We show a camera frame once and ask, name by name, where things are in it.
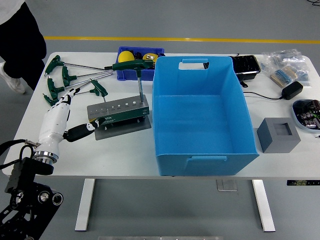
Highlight grey block with square recess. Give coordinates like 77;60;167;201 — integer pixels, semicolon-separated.
256;117;302;154

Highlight pale blue bowl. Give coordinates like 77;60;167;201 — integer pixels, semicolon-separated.
291;99;320;131

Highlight yellow ball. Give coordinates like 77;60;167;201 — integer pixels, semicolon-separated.
117;50;136;63

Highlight large green T-handle hex wrench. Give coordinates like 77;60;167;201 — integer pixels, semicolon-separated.
104;58;158;104

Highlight dark assorted small parts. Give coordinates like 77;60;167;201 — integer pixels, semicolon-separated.
133;51;162;62

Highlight black plastic cell tray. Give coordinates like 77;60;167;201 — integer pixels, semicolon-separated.
229;54;262;82

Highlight small dark blue bin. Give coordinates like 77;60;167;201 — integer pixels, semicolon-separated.
114;46;166;82

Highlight blue resistor tape bundle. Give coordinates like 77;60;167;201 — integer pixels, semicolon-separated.
269;66;298;88

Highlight clear plastic parts bags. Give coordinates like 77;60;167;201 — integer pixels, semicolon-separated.
259;48;313;88

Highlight yellow tape measure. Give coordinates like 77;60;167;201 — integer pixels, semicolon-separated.
142;52;161;63

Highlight grey metal floor plate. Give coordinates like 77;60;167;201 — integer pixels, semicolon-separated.
216;179;238;192

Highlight black adapter cable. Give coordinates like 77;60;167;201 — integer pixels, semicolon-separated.
242;91;285;100

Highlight white table leg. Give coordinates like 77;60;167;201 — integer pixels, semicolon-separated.
74;178;96;232
251;179;277;233

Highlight person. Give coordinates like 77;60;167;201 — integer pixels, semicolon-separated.
0;0;48;95

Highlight black table control panel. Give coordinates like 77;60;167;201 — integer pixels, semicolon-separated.
286;179;320;187

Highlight electronic components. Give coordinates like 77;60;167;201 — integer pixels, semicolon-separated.
296;99;320;128

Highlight black power adapter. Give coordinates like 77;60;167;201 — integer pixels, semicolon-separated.
281;81;304;101

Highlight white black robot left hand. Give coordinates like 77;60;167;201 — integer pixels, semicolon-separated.
36;87;101;157

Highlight large light blue folding box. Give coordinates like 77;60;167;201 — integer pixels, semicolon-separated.
152;55;260;177

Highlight green grey wrench holder stand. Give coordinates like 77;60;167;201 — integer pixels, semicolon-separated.
86;95;153;141

